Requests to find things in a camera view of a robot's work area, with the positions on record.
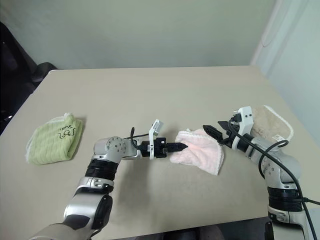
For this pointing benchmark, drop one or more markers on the green folded towel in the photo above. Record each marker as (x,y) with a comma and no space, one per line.
(53,140)

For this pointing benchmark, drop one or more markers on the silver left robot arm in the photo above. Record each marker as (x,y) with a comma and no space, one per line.
(100,172)

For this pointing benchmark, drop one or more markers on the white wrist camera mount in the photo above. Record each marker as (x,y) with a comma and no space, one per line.
(153,135)
(246,120)

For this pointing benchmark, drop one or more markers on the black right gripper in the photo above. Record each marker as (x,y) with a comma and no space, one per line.
(231,130)

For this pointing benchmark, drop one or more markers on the white wall conduit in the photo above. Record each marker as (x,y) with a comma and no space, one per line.
(266,30)

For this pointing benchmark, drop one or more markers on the black table leg frame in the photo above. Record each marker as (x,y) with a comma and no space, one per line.
(269,228)

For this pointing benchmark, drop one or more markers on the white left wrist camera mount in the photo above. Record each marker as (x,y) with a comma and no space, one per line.
(153,135)

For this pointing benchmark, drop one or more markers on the beige folded towel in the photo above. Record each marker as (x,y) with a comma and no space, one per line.
(272,122)

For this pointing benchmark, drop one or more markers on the pink towel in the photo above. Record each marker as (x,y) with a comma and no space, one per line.
(197,152)

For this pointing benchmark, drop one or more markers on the black chair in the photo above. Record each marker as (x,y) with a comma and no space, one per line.
(17,82)

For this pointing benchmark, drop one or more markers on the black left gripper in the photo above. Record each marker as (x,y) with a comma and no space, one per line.
(158,147)

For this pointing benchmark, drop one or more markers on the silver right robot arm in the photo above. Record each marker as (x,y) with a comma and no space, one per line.
(277,165)

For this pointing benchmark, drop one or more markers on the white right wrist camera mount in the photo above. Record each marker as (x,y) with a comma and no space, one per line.
(246,120)

